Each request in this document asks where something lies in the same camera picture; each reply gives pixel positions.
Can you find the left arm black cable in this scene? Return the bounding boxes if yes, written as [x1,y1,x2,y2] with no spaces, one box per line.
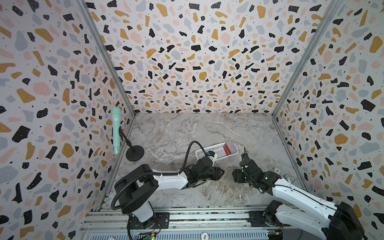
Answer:
[110,140,208,211]

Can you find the white plastic mesh basket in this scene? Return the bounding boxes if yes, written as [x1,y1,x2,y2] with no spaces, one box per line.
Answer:
[204,141,239,163]

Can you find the stack of red cards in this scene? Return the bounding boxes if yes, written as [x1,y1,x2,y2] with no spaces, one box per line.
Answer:
[223,142,238,156]

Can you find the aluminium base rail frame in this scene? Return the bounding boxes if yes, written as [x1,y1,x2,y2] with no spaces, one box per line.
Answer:
[79,205,318,240]

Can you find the mint green microphone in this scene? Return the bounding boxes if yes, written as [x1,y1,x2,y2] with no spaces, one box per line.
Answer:
[112,108,122,155]

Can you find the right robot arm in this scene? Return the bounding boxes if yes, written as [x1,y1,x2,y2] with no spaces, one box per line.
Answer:
[233,153,366,240]

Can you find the small metal clip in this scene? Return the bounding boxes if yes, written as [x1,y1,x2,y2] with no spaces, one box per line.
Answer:
[283,174,292,183]

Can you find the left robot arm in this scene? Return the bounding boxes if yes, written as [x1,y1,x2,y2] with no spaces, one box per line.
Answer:
[110,156,225,229]

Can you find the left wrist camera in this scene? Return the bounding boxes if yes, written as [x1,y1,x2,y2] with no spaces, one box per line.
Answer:
[207,151,217,165]

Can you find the black microphone stand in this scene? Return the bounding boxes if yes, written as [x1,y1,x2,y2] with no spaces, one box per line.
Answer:
[119,127,145,162]

